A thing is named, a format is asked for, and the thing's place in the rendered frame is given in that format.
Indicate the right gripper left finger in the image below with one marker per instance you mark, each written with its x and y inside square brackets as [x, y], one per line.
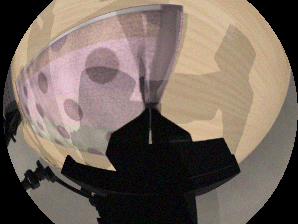
[134, 131]

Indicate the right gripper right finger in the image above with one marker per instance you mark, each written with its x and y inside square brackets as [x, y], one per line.
[165, 131]

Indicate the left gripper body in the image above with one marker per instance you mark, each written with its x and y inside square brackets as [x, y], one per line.
[9, 129]

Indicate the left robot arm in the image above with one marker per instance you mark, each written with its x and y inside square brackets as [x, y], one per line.
[34, 177]

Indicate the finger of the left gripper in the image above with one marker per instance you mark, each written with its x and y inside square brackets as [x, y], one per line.
[15, 124]
[10, 116]

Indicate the grey perforated basket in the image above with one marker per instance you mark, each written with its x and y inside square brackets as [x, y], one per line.
[9, 101]

